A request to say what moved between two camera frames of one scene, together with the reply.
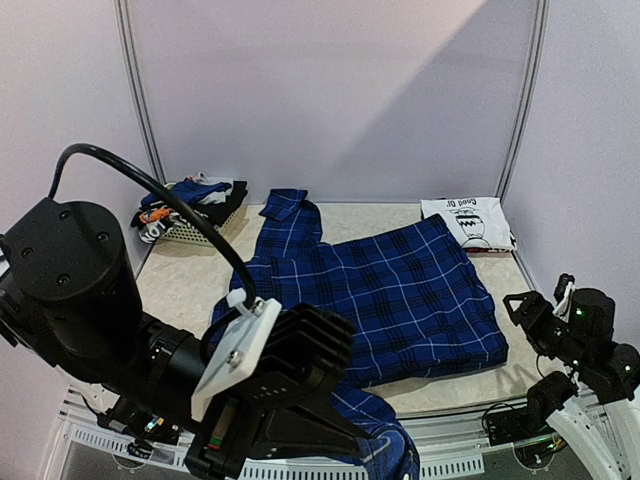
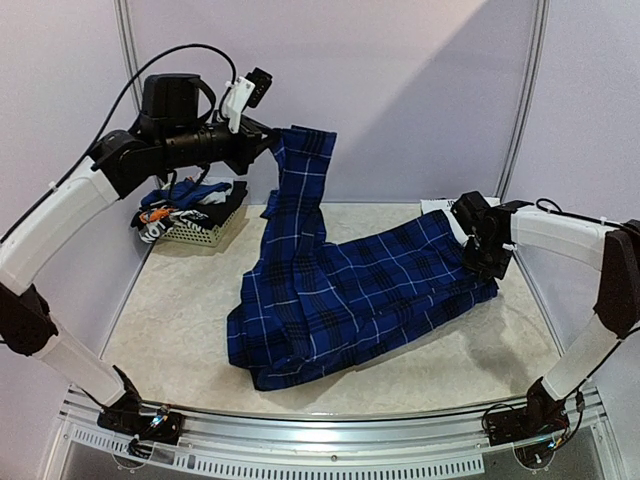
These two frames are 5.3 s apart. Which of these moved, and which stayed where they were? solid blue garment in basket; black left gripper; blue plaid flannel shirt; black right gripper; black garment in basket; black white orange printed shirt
Moved: black left gripper; black right gripper; blue plaid flannel shirt
Stayed: black garment in basket; solid blue garment in basket; black white orange printed shirt
